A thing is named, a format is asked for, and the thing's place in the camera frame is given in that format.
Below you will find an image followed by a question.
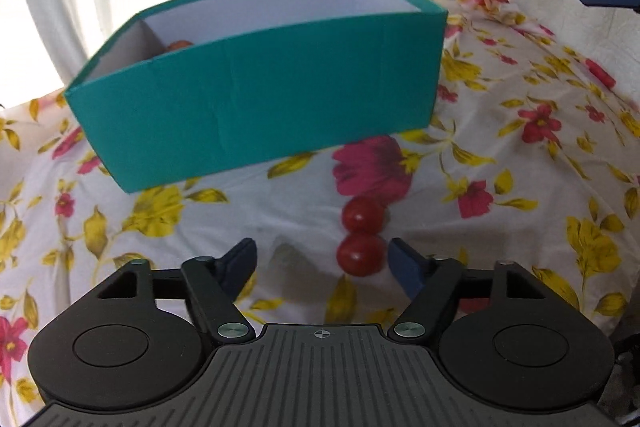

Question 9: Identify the red cherry tomato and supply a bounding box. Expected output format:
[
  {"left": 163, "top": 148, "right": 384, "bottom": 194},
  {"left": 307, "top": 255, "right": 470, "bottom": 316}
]
[
  {"left": 336, "top": 233, "right": 386, "bottom": 277},
  {"left": 341, "top": 196, "right": 386, "bottom": 235}
]

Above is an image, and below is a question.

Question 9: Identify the red apple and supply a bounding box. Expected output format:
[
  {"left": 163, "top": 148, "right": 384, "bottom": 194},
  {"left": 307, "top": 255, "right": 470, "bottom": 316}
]
[{"left": 165, "top": 40, "right": 193, "bottom": 53}]

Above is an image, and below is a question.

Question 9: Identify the floral bed sheet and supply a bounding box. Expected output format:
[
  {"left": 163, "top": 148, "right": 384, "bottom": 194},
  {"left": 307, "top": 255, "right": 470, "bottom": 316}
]
[{"left": 1, "top": 0, "right": 639, "bottom": 426}]

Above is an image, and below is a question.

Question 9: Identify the teal cardboard box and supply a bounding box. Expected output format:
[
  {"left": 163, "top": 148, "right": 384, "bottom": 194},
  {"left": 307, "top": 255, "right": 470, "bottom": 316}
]
[{"left": 65, "top": 0, "right": 447, "bottom": 193}]

